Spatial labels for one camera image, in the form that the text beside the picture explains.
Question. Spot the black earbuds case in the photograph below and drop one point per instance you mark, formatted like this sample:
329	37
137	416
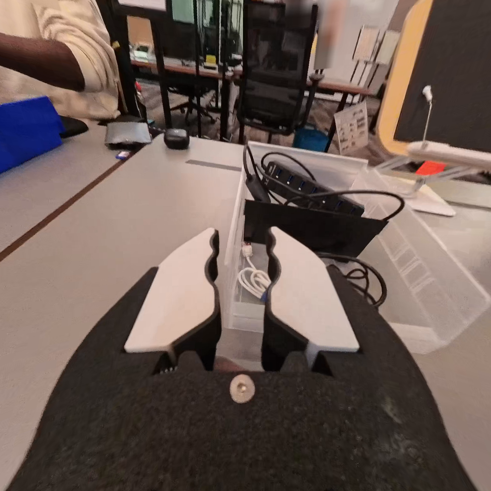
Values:
176	138

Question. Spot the grey desk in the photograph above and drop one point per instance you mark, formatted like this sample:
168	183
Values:
134	230
38	191

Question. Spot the blue plastic bin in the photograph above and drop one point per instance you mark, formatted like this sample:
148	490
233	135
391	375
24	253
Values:
27	130

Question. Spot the wood-framed black board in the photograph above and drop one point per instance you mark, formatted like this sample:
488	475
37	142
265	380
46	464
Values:
452	69

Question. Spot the wooden background table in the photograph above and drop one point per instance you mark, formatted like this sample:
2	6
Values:
184	69

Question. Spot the black computer mouse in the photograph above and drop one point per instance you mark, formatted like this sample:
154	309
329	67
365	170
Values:
75	125

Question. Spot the black mesh office chair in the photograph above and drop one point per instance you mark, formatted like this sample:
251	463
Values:
276	76

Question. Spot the grey pouch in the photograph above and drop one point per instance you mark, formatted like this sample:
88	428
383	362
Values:
128	134

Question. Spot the clear plastic bin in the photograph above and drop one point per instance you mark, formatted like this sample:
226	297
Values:
422	276

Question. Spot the blue bucket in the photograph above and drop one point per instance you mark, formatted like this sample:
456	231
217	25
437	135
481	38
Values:
310	137

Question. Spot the black divider panel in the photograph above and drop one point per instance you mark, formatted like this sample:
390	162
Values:
318	230

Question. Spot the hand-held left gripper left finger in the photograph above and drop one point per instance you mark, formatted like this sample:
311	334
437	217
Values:
176	299

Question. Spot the another person's forearm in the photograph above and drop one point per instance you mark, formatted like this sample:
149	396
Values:
38	61

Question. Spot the white folding stand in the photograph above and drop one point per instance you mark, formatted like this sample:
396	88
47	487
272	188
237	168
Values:
433	201

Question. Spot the printed instruction sheet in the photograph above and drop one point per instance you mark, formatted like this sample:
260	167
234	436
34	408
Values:
351	128

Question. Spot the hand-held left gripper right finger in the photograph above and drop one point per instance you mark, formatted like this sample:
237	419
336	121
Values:
310	299

